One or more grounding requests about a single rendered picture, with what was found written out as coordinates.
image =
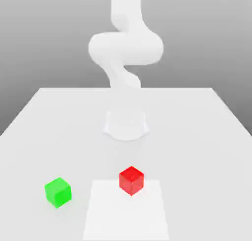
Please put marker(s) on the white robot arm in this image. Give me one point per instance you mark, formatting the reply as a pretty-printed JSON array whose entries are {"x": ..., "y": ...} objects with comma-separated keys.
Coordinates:
[{"x": 126, "y": 48}]

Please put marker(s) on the small red cube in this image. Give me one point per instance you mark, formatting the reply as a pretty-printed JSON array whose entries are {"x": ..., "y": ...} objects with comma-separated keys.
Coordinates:
[{"x": 131, "y": 181}]

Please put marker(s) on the small green cube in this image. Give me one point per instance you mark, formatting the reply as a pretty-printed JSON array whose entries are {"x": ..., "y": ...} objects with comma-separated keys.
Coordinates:
[{"x": 58, "y": 192}]

